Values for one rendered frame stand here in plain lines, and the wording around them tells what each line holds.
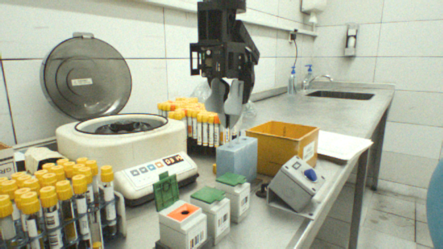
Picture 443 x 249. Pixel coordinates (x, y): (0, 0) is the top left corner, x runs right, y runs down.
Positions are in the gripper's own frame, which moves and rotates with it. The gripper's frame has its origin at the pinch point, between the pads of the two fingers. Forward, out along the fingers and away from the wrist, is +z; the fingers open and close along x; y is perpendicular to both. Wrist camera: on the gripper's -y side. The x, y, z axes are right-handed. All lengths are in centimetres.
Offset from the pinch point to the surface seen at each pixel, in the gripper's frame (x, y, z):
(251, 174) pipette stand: 2.0, -5.3, 12.4
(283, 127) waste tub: 1.5, -25.0, 6.5
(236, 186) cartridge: 5.3, 7.1, 9.0
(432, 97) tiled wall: 49, -220, 19
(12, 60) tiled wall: -52, 12, -11
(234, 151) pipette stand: 1.9, 1.9, 5.1
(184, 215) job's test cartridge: 5.1, 19.9, 7.4
